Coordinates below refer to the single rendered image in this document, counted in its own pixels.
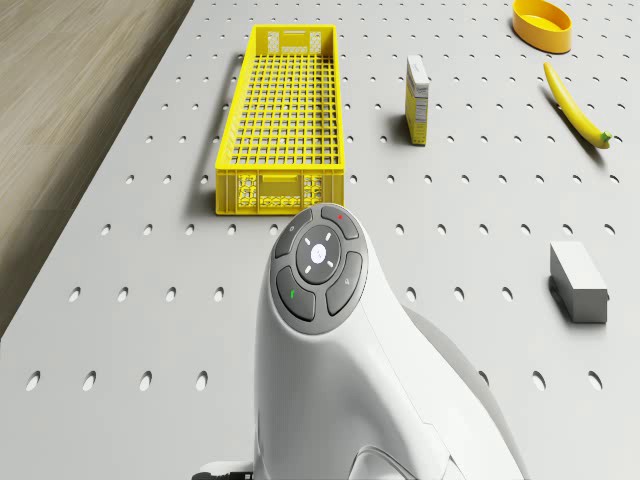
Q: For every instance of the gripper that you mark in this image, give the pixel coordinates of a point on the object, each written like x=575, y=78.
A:
x=225, y=472

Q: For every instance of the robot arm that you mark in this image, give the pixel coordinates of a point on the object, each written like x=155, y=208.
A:
x=320, y=380

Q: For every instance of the yellow basket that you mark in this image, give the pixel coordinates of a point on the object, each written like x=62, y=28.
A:
x=282, y=200

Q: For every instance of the grey cube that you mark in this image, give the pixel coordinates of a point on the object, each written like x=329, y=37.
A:
x=580, y=280

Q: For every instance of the yellow and white box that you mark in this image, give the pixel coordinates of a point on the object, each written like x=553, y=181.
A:
x=418, y=100

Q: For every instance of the banana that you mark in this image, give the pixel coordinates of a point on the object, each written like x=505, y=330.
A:
x=570, y=107

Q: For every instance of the yellow bowl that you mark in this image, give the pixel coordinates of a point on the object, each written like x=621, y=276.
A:
x=542, y=37

